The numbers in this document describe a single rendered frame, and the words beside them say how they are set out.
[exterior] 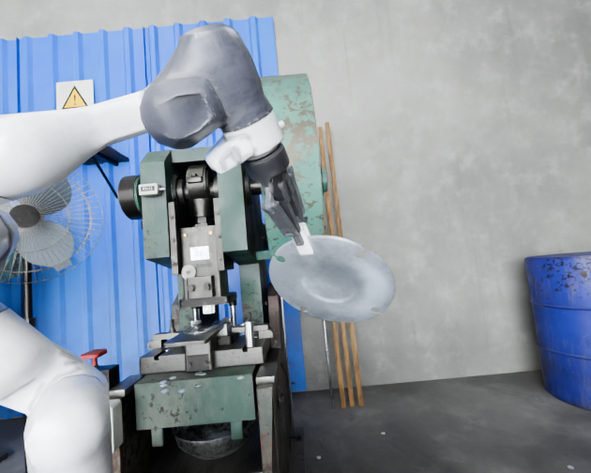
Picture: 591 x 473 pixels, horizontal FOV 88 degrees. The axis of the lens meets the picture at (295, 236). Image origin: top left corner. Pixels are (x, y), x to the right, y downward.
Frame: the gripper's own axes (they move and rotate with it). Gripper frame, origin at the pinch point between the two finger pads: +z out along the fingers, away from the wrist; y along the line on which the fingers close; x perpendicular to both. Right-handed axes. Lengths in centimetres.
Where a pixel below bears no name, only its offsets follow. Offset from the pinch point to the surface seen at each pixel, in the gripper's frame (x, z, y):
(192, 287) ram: 59, 29, 14
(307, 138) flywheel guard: 6.0, -5.5, 38.8
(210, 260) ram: 56, 27, 25
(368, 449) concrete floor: 19, 148, 2
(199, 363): 55, 45, -7
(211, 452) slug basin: 54, 70, -27
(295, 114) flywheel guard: 9.2, -11.5, 44.7
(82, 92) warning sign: 222, -42, 167
